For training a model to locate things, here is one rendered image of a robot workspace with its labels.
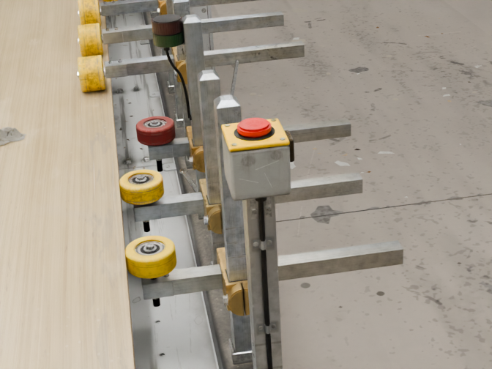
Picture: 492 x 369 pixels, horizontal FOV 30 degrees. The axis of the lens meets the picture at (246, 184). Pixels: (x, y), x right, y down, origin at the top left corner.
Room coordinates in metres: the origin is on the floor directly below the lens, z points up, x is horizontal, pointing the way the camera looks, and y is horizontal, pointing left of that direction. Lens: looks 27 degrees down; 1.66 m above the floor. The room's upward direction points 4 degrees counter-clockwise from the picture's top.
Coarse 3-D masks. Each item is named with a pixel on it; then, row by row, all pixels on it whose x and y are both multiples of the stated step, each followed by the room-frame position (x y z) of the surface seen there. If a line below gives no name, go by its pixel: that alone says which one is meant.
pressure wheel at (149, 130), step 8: (144, 120) 1.78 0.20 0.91; (152, 120) 1.78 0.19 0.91; (160, 120) 1.78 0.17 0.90; (168, 120) 1.77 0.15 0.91; (136, 128) 1.75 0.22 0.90; (144, 128) 1.73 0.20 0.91; (152, 128) 1.73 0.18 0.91; (160, 128) 1.73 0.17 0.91; (168, 128) 1.73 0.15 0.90; (144, 136) 1.73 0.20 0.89; (152, 136) 1.72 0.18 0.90; (160, 136) 1.72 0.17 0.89; (168, 136) 1.73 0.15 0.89; (144, 144) 1.73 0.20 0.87; (152, 144) 1.72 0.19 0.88; (160, 144) 1.72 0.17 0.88; (160, 160) 1.76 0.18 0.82; (160, 168) 1.75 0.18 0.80
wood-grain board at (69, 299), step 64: (0, 0) 2.82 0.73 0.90; (64, 0) 2.77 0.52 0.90; (0, 64) 2.21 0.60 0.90; (64, 64) 2.18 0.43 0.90; (0, 128) 1.80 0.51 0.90; (64, 128) 1.78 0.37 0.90; (0, 192) 1.50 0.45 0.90; (64, 192) 1.48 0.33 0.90; (0, 256) 1.27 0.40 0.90; (64, 256) 1.26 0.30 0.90; (0, 320) 1.09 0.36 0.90; (64, 320) 1.08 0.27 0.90; (128, 320) 1.07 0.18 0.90
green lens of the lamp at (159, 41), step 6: (156, 36) 1.70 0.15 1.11; (162, 36) 1.70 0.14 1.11; (168, 36) 1.70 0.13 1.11; (174, 36) 1.70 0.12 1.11; (180, 36) 1.71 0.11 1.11; (156, 42) 1.71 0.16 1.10; (162, 42) 1.70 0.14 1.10; (168, 42) 1.70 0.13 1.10; (174, 42) 1.70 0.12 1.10; (180, 42) 1.71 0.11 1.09
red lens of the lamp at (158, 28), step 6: (156, 24) 1.70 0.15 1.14; (162, 24) 1.70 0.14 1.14; (168, 24) 1.70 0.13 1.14; (174, 24) 1.70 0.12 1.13; (180, 24) 1.71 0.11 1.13; (156, 30) 1.70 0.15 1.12; (162, 30) 1.70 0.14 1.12; (168, 30) 1.70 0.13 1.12; (174, 30) 1.70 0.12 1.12; (180, 30) 1.71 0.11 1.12
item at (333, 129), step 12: (336, 120) 1.82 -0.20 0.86; (300, 132) 1.78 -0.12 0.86; (312, 132) 1.79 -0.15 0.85; (324, 132) 1.79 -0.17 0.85; (336, 132) 1.79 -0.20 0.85; (348, 132) 1.80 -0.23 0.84; (168, 144) 1.75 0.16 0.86; (180, 144) 1.75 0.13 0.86; (156, 156) 1.74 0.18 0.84; (168, 156) 1.75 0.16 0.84; (180, 156) 1.75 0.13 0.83
